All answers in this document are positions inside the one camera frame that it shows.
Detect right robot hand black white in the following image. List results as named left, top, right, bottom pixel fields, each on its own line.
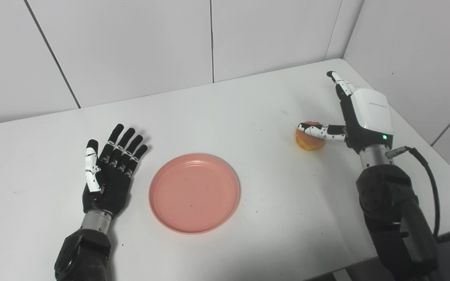
left=298, top=71, right=394, bottom=154

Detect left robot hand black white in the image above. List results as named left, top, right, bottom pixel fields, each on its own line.
left=82, top=124, right=148, bottom=217

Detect orange cream puff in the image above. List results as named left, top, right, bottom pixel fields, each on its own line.
left=296, top=121, right=326, bottom=151

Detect pink round plate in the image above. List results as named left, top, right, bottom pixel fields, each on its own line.
left=148, top=153, right=241, bottom=235

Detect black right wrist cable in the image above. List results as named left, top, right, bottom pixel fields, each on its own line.
left=386, top=146, right=441, bottom=239

